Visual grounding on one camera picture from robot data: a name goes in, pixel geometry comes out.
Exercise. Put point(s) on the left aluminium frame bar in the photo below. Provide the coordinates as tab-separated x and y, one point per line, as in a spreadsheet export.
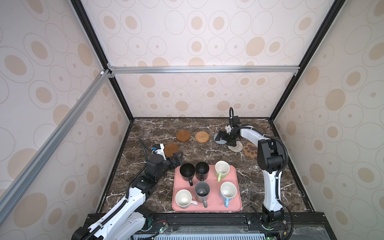
23	181

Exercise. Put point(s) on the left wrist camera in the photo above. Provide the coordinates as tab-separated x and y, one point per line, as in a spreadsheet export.
159	149

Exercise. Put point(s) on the grey mug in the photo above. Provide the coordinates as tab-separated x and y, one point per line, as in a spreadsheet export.
202	191

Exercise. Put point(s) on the woven rattan coaster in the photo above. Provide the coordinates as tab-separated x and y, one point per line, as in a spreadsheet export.
202	137

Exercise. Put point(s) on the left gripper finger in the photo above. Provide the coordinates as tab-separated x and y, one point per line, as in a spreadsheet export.
177	162
178	154

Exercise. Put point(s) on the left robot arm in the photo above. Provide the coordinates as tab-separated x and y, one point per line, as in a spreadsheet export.
123	220

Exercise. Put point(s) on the black mug left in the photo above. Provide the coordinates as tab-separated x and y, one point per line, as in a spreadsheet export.
187	172

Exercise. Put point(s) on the horizontal aluminium frame bar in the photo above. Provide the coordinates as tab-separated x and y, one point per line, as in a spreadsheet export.
205	70

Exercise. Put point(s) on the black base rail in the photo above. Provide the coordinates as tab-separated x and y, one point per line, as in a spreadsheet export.
209	226

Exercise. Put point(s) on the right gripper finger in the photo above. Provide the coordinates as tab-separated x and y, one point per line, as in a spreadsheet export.
219	137
231	143

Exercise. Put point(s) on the pink plastic tray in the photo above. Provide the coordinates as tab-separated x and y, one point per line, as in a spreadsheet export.
215	202

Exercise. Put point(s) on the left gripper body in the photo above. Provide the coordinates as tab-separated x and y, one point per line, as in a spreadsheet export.
165	165

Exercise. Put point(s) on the green mug white inside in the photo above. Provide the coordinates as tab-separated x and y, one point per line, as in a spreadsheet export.
222	169

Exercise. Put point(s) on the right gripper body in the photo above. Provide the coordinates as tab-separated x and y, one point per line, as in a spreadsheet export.
226	135

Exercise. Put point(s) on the multicolour woven coaster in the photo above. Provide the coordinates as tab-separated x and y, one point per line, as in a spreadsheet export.
237	148

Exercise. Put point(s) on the black mug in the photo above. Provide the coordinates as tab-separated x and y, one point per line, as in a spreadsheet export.
187	172
202	171

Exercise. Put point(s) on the brown wooden coaster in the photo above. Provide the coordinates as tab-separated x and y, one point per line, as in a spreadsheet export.
183	136
171	149

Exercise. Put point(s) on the cork paw coaster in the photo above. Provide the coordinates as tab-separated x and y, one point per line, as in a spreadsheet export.
250	150

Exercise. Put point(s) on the white mug pink handle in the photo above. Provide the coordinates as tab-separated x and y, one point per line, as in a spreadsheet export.
184	199

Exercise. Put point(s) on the black mug right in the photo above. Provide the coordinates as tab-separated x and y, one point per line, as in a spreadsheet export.
202	171

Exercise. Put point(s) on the blue woven coaster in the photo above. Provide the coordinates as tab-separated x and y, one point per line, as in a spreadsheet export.
218	143

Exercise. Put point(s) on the white mug blue handle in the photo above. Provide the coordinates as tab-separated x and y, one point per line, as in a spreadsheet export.
227	192

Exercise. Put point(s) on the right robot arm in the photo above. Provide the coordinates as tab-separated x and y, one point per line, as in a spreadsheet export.
272	159

